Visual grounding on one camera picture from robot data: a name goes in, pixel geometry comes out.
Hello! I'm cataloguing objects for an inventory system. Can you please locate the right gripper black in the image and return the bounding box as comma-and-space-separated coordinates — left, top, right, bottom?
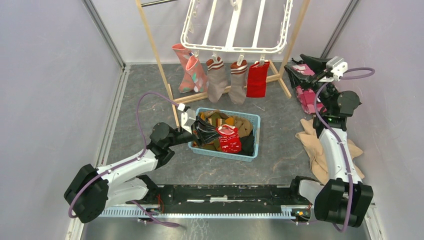
284, 53, 338, 113

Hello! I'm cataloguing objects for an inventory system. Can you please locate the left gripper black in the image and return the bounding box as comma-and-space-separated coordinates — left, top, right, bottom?
166, 115, 227, 149

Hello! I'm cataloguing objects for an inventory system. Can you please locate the red sock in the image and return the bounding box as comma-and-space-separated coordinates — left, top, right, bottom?
246, 60, 270, 98
216, 124, 242, 154

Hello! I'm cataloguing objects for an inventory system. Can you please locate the pink sock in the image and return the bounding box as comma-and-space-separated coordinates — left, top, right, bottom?
171, 43, 195, 93
185, 55, 209, 93

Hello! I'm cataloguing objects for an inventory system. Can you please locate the grey brown striped sock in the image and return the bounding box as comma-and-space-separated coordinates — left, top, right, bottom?
206, 56, 228, 103

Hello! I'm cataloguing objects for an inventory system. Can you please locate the white clip hanger frame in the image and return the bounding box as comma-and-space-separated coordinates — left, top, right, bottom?
180, 0, 293, 64

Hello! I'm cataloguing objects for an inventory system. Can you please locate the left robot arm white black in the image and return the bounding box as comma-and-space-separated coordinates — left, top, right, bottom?
64, 112, 220, 223

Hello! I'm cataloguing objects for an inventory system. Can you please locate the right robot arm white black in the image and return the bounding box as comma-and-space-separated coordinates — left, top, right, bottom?
284, 54, 375, 233

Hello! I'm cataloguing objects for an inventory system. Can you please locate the pink camouflage bag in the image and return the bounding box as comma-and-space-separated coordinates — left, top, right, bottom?
289, 58, 316, 115

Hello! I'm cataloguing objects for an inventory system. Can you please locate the olive yellow sock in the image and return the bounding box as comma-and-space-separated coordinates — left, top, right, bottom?
193, 109, 255, 153

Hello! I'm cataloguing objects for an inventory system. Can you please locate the blue plastic basket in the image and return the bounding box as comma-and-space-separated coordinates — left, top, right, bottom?
188, 109, 261, 162

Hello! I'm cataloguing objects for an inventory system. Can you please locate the beige cloth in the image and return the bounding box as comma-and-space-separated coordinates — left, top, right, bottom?
294, 117, 365, 185

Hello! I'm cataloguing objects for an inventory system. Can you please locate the black metal rod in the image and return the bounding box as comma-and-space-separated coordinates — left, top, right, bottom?
140, 0, 178, 8

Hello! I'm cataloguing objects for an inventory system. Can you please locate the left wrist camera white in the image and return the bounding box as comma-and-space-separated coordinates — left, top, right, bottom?
177, 103, 197, 134

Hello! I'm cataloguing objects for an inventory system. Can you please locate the wooden rack frame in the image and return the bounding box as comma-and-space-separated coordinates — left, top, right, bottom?
134, 0, 312, 128

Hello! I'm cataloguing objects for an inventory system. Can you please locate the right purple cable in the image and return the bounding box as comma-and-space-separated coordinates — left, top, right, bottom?
313, 67, 377, 233

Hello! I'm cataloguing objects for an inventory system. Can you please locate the purple cable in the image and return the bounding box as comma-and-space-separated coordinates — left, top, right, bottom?
313, 67, 377, 233
68, 92, 180, 220

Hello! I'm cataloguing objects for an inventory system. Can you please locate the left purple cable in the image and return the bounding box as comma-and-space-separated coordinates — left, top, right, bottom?
68, 92, 180, 220

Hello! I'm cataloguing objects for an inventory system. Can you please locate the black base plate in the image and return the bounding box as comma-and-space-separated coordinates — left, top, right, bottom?
137, 184, 313, 215

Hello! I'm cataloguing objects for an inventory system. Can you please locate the toothed cable rail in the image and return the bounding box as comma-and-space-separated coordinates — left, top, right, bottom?
99, 206, 296, 220

